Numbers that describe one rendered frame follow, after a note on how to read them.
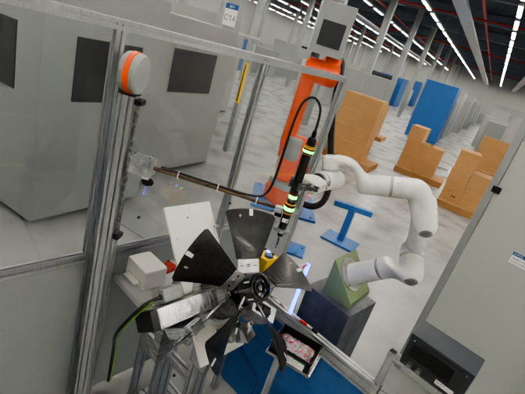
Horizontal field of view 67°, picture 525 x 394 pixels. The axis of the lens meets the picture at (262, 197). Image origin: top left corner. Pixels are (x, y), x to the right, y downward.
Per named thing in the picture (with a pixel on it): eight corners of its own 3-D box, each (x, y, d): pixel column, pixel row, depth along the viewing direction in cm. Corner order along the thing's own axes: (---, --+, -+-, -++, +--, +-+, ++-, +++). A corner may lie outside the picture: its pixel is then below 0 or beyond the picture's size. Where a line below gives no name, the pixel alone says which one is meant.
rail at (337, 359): (240, 289, 233) (244, 278, 230) (244, 288, 236) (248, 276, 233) (372, 400, 183) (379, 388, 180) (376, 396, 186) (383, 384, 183)
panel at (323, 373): (219, 375, 256) (247, 292, 232) (220, 374, 256) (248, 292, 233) (320, 482, 210) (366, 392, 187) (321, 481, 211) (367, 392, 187)
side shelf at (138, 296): (112, 280, 201) (114, 275, 200) (171, 263, 228) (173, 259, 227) (138, 308, 188) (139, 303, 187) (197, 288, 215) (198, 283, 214)
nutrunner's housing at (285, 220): (274, 236, 163) (310, 130, 147) (276, 232, 167) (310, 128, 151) (283, 238, 163) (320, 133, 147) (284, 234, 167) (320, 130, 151)
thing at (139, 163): (124, 172, 161) (127, 152, 158) (132, 167, 167) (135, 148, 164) (148, 180, 161) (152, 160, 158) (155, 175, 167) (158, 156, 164)
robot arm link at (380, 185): (395, 160, 162) (321, 154, 170) (391, 198, 165) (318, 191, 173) (394, 159, 171) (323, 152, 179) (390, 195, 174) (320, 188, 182)
